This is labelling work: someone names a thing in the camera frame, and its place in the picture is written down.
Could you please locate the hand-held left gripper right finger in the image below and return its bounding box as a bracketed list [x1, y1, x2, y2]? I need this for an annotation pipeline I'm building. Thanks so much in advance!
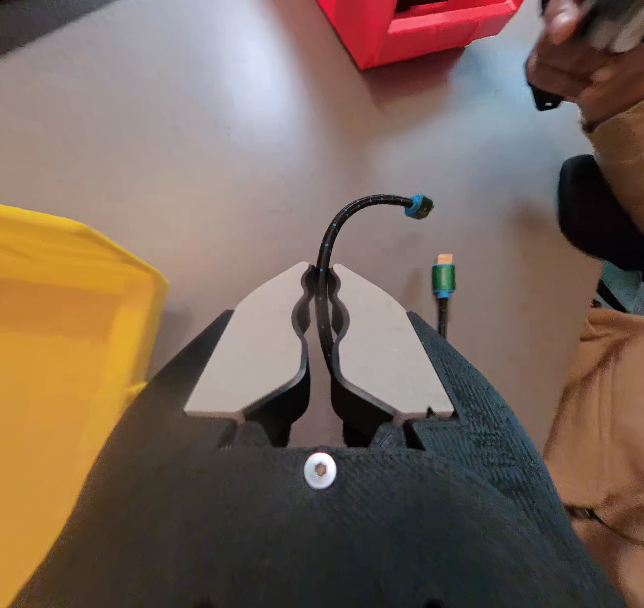
[328, 263, 456, 422]

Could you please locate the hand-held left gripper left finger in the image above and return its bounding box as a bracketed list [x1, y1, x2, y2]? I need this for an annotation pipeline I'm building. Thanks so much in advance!
[183, 261, 310, 422]

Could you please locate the black braided hdmi cable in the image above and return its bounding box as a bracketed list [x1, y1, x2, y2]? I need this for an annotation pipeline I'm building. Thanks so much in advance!
[314, 194, 456, 382]

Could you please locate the yellow plastic bin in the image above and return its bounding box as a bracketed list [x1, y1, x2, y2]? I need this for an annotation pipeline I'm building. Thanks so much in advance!
[0, 204, 169, 608]

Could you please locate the red plastic bin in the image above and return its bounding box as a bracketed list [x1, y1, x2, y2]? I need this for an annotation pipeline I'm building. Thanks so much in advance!
[294, 0, 546, 71]

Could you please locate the black chair armrest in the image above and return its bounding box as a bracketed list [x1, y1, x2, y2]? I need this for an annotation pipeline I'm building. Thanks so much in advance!
[556, 155, 644, 271]

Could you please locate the person in beige hoodie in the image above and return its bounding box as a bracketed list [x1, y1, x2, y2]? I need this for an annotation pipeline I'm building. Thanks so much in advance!
[543, 306, 644, 608]

